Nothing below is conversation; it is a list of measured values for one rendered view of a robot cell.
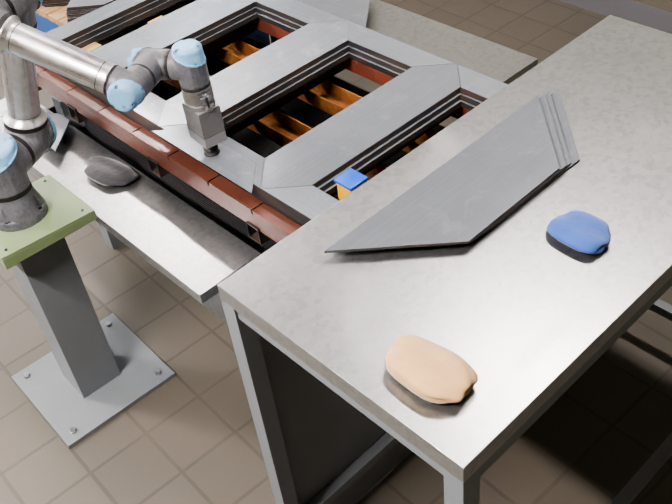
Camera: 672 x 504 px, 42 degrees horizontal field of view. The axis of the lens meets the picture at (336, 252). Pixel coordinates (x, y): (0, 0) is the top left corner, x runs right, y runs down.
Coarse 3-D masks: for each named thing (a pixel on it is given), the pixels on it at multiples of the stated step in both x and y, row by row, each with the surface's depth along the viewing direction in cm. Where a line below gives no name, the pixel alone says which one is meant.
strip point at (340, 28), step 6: (312, 24) 276; (318, 24) 275; (324, 24) 275; (330, 24) 275; (336, 24) 274; (342, 24) 274; (348, 24) 273; (330, 30) 272; (336, 30) 271; (342, 30) 271; (348, 30) 270; (342, 36) 268; (348, 36) 268
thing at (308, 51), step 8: (280, 40) 270; (288, 40) 270; (296, 40) 269; (304, 40) 269; (280, 48) 266; (288, 48) 266; (296, 48) 265; (304, 48) 265; (312, 48) 264; (320, 48) 264; (304, 56) 261; (312, 56) 261
